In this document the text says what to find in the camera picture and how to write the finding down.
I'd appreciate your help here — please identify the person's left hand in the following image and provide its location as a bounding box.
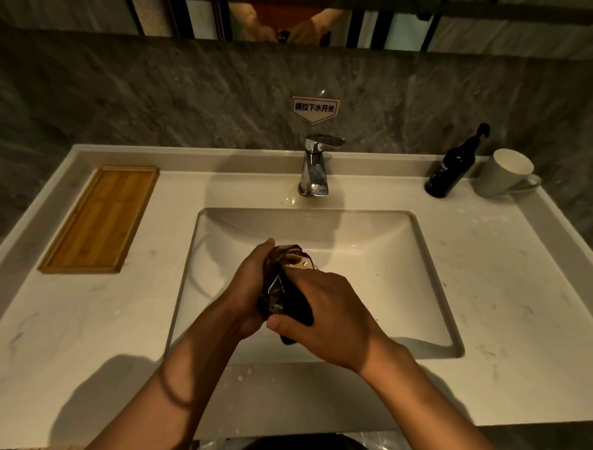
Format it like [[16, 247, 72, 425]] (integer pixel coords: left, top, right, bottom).
[[225, 238, 279, 340]]

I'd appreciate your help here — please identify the person's right hand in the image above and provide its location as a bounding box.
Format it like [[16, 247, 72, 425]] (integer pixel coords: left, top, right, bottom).
[[266, 267, 398, 374]]

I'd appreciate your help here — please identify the black item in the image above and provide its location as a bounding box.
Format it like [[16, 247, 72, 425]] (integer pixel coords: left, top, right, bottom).
[[259, 244, 320, 346]]

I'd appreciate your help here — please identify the person's left forearm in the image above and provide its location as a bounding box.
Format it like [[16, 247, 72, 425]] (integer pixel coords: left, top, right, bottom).
[[86, 297, 253, 450]]

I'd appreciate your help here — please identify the person's right forearm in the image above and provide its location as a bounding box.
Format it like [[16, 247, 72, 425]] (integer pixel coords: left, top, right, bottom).
[[358, 341, 494, 450]]

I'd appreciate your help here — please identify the chrome sink faucet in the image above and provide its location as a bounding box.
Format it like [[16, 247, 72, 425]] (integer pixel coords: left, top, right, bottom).
[[298, 134, 346, 197]]

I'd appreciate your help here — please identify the white rectangular sink basin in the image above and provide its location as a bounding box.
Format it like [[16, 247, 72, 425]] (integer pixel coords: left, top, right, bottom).
[[164, 207, 466, 365]]

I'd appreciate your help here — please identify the thin dark wrist band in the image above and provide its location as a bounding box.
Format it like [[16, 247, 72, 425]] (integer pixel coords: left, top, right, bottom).
[[157, 364, 194, 410]]

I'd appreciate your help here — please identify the bamboo wooden tray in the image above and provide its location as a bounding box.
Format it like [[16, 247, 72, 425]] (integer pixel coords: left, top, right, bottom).
[[37, 166, 160, 274]]

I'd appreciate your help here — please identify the black pump bottle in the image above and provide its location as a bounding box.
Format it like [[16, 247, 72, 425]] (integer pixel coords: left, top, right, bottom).
[[424, 122, 491, 199]]

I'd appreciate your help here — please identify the white ceramic mug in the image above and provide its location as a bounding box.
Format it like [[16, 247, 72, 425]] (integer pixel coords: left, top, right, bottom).
[[473, 148, 543, 199]]

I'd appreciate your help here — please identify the white wall sticker sign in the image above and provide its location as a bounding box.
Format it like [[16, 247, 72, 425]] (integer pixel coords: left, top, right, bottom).
[[291, 96, 341, 125]]

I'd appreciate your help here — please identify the wall mirror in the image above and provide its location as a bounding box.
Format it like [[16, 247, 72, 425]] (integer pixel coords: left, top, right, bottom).
[[125, 0, 593, 62]]

